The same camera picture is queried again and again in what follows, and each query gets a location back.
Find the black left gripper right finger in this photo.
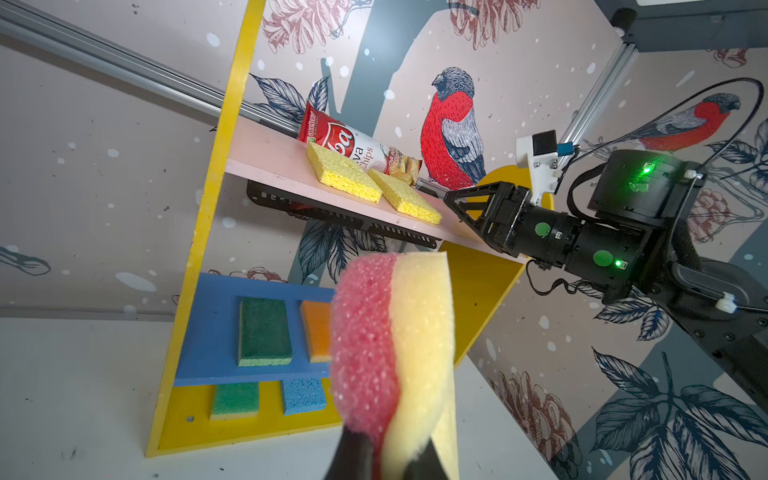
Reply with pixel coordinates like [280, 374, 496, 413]
[403, 440, 448, 480]

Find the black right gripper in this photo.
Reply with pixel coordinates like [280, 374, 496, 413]
[443, 150, 704, 302]

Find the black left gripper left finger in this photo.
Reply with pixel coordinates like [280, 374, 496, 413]
[324, 428, 374, 480]

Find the red cassava chips bag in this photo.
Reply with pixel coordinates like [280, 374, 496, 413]
[298, 102, 422, 185]

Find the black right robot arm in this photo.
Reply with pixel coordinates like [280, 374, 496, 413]
[444, 150, 767, 407]

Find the pale yellow sponge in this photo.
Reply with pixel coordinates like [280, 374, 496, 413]
[300, 300, 331, 363]

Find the light green sponge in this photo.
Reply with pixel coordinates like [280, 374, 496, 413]
[210, 382, 260, 421]

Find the dark green sponge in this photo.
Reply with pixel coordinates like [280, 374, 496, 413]
[237, 297, 293, 367]

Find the blue sponge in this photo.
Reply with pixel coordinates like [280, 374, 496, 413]
[281, 378, 327, 416]

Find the yellow smiley face sponge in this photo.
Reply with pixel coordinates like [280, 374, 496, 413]
[330, 252, 460, 479]

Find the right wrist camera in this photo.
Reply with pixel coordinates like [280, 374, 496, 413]
[515, 130, 578, 206]

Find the yellow shelf with coloured boards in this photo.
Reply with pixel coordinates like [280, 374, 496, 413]
[146, 1, 524, 457]

